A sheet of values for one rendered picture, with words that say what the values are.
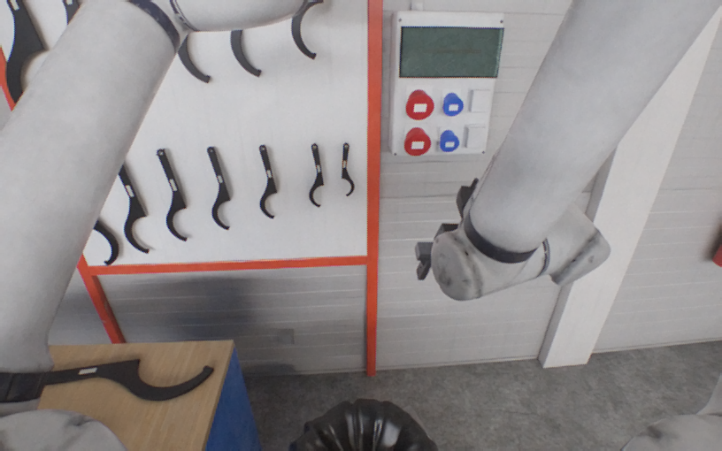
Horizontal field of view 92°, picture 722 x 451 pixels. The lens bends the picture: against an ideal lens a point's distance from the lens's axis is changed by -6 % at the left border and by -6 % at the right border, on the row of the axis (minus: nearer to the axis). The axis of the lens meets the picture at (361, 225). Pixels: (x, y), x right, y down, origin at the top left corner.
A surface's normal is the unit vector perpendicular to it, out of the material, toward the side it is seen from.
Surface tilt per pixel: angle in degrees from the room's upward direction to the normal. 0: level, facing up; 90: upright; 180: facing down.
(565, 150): 105
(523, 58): 90
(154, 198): 90
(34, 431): 9
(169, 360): 0
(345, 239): 90
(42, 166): 56
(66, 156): 67
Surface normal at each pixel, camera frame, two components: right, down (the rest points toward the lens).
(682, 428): -0.14, -0.90
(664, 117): 0.07, 0.48
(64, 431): 0.13, -0.92
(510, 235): -0.40, 0.65
